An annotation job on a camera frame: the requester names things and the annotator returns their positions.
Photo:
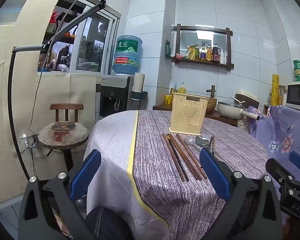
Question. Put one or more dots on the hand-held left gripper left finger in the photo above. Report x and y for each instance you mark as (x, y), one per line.
(86, 175)

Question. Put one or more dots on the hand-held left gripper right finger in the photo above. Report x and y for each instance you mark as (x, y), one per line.
(215, 172)

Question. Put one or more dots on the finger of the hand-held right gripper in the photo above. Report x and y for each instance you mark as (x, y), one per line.
(276, 168)
(299, 160)

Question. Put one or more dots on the brown wooden chopstick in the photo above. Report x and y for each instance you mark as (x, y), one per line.
(191, 156)
(173, 158)
(188, 160)
(183, 157)

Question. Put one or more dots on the black chopstick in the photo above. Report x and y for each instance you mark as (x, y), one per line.
(180, 165)
(213, 143)

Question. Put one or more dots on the metal spoon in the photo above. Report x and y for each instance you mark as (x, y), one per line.
(190, 140)
(202, 141)

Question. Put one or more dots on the cream plastic utensil holder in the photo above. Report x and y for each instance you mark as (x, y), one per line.
(187, 120)

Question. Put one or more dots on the purple floral cloth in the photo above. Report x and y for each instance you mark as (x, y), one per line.
(282, 130)

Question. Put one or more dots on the white tablecloth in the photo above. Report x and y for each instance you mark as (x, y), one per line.
(112, 145)

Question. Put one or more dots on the cat print seat cushion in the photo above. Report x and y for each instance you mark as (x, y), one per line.
(62, 135)

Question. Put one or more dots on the person's jeans leg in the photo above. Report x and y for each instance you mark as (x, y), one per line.
(106, 223)

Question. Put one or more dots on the beige floral cloth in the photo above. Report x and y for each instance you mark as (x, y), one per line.
(242, 125)

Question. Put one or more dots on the purple striped tablecloth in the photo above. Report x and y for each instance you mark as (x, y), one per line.
(160, 170)

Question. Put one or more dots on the cream pot with lid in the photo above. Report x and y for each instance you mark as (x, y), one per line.
(230, 110)

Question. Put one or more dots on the white microwave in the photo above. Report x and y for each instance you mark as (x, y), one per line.
(297, 94)

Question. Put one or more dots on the woven pattern basin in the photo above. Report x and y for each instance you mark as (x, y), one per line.
(211, 105)

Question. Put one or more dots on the wooden stool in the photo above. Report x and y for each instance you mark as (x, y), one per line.
(66, 110)

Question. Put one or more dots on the white power strip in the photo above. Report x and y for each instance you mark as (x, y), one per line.
(27, 140)

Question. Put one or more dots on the yellow roll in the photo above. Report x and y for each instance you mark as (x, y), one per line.
(275, 90)

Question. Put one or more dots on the brown and white rice cooker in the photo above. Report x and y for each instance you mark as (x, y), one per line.
(248, 97)

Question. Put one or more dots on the white rice paddle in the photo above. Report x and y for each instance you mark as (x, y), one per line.
(237, 99)

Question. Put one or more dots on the bamboo style faucet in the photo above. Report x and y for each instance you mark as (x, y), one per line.
(211, 91)

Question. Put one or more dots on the yellow cup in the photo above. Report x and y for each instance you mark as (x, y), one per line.
(168, 100)

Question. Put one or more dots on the water dispenser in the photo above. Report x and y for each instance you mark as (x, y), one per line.
(113, 92)

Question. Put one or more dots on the yellow soap pump bottle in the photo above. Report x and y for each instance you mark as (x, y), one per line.
(182, 88)

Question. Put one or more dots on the stack of green cups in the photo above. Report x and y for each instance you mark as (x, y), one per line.
(298, 70)

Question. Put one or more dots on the dark blue roll holder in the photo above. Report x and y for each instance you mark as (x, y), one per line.
(140, 96)

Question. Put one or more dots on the curved phone floor stand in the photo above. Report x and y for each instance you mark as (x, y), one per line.
(13, 110)

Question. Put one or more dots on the paper towel roll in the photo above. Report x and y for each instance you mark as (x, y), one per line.
(138, 82)

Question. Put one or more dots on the wooden framed mirror shelf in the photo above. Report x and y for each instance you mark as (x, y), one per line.
(202, 63)

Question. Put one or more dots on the white squeeze bottle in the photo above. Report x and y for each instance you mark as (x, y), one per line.
(223, 56)

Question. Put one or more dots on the dark soy sauce bottle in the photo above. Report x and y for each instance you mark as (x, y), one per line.
(215, 53)

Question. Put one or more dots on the yellow label sauce bottle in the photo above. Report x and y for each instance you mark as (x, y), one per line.
(209, 53)

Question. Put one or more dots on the oil bottle purple label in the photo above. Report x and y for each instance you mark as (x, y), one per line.
(203, 52)

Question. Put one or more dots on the small yellow-green bottle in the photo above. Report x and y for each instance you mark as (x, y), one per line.
(196, 52)

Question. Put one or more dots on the yellow seasoning packet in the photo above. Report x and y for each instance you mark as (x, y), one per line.
(189, 53)

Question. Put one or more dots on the pink bowl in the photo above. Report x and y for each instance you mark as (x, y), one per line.
(178, 55)

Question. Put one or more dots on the blue water jug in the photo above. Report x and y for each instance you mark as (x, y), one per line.
(127, 55)

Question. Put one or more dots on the green hanging packet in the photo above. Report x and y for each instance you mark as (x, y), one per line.
(168, 49)

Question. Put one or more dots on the sliding window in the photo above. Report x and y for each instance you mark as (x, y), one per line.
(92, 42)

